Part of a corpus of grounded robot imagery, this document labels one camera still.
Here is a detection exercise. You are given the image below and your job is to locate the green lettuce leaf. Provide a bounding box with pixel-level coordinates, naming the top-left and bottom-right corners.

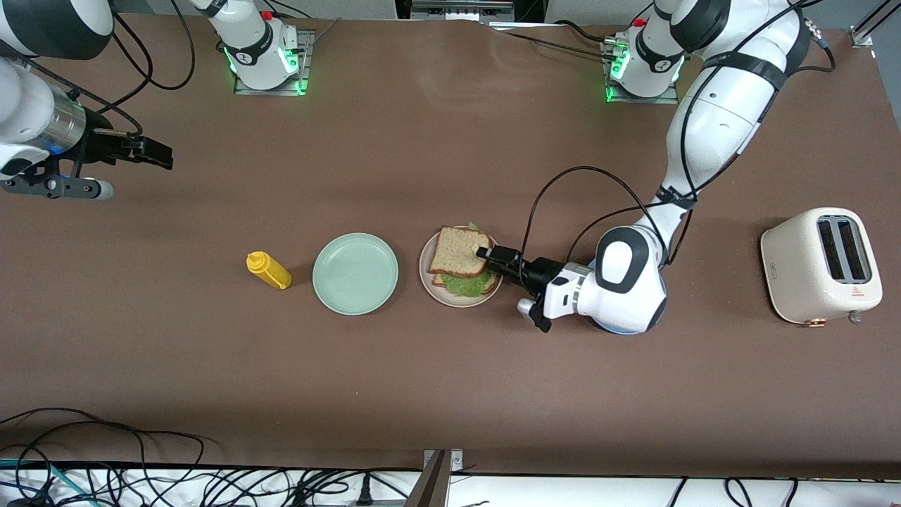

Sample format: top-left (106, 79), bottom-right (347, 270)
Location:
top-left (440, 222), bottom-right (498, 297)

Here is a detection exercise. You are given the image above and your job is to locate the brown bread slice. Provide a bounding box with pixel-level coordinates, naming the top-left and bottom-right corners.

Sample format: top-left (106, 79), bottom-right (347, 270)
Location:
top-left (431, 270), bottom-right (502, 296)
top-left (428, 225), bottom-right (493, 279)

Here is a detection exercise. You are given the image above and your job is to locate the yellow mustard squeeze bottle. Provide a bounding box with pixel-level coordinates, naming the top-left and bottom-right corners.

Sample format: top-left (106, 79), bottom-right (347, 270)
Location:
top-left (246, 251), bottom-right (292, 290)

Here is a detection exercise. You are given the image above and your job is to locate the beige plate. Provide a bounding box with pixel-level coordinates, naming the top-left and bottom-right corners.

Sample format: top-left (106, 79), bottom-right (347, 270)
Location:
top-left (418, 225), bottom-right (506, 309)

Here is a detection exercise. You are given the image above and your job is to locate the blue plate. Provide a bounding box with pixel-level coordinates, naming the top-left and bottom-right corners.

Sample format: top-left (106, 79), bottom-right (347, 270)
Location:
top-left (584, 258), bottom-right (668, 336)

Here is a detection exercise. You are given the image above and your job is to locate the green plate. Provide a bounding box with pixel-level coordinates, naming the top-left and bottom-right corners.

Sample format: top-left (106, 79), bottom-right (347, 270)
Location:
top-left (312, 232), bottom-right (400, 316)

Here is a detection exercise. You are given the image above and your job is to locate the white toaster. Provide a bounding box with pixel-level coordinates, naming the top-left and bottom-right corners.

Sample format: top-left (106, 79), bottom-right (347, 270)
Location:
top-left (760, 206), bottom-right (884, 327)

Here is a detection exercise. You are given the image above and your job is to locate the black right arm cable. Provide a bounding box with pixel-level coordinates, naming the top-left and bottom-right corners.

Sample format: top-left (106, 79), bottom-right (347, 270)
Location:
top-left (14, 0), bottom-right (198, 138)

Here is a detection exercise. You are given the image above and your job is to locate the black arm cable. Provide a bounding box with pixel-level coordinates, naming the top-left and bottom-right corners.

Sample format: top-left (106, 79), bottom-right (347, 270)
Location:
top-left (14, 0), bottom-right (198, 138)
top-left (527, 0), bottom-right (838, 272)

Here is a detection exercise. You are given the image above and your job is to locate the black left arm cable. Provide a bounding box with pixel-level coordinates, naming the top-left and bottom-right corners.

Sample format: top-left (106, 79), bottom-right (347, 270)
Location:
top-left (527, 0), bottom-right (838, 272)

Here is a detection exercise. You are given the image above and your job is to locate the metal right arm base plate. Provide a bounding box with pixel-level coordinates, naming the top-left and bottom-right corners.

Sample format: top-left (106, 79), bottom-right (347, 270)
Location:
top-left (232, 28), bottom-right (316, 97)

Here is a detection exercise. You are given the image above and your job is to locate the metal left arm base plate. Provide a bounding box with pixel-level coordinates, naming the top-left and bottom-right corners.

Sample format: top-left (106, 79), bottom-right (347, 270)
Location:
top-left (600, 39), bottom-right (681, 106)

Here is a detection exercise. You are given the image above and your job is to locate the black braided cable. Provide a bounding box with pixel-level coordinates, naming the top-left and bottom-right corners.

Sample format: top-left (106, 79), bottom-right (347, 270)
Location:
top-left (486, 20), bottom-right (617, 63)

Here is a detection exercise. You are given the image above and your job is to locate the grey metal bracket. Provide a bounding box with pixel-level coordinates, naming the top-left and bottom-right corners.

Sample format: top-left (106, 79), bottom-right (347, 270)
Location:
top-left (401, 449), bottom-right (465, 507)

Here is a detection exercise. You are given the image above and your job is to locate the black device with metal rail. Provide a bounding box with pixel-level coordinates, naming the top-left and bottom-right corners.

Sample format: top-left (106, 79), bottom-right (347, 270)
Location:
top-left (394, 0), bottom-right (546, 23)

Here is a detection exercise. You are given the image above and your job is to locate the long looping black cable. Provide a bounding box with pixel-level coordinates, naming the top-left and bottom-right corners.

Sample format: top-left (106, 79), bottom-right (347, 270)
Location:
top-left (0, 407), bottom-right (206, 487)

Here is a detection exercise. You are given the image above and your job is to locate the tangled black cable bundle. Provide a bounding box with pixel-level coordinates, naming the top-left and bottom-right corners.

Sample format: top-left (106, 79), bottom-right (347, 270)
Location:
top-left (106, 465), bottom-right (423, 507)

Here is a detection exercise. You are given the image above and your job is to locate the teal cable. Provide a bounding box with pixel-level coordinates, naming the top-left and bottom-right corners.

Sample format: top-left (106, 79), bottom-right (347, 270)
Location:
top-left (0, 458), bottom-right (96, 507)

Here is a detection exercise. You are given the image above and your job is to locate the aluminium frame profile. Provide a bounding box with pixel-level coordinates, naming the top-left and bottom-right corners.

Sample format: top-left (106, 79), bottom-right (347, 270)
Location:
top-left (850, 0), bottom-right (901, 49)

